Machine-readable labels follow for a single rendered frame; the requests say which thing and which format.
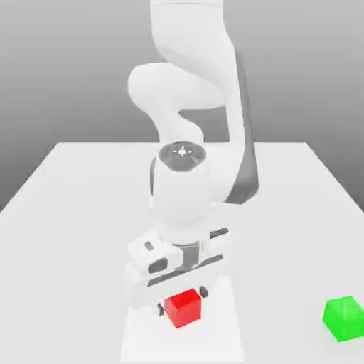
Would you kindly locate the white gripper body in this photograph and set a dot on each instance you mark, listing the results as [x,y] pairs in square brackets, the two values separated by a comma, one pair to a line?
[184,280]

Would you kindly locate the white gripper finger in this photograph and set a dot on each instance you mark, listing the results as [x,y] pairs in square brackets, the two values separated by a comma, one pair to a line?
[161,309]
[204,292]

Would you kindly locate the small red cube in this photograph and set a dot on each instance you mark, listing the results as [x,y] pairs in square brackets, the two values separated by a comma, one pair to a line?
[183,308]

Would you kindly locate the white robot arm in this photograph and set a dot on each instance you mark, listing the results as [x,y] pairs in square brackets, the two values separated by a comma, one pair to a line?
[182,193]

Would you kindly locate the small green cube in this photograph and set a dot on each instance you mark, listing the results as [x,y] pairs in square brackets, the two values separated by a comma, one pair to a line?
[344,318]

